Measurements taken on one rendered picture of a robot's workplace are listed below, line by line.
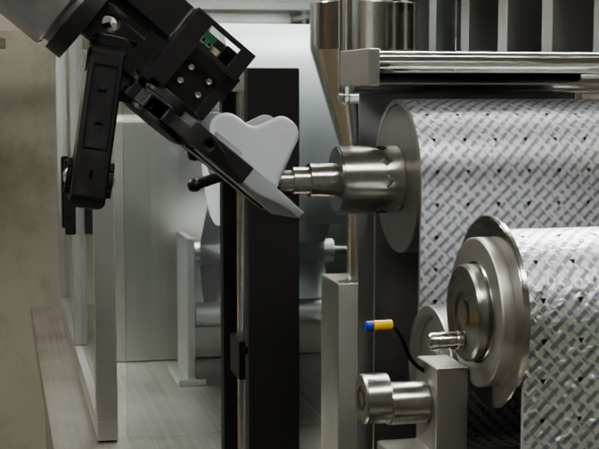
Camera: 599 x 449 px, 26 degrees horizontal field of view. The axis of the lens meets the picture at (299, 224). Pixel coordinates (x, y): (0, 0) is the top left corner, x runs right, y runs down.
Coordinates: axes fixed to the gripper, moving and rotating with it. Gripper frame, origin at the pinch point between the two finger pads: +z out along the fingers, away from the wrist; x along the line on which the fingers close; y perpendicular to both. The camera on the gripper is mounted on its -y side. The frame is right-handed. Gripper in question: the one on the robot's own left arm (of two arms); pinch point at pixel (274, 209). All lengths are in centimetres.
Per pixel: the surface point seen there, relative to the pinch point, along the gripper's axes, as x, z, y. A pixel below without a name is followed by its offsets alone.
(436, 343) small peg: -0.6, 16.1, 0.0
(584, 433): -5.9, 27.5, 1.5
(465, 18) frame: 95, 26, 47
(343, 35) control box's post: 55, 5, 24
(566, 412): -5.9, 25.3, 1.9
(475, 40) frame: 94, 29, 45
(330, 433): 72, 41, -14
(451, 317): 2.8, 17.1, 2.5
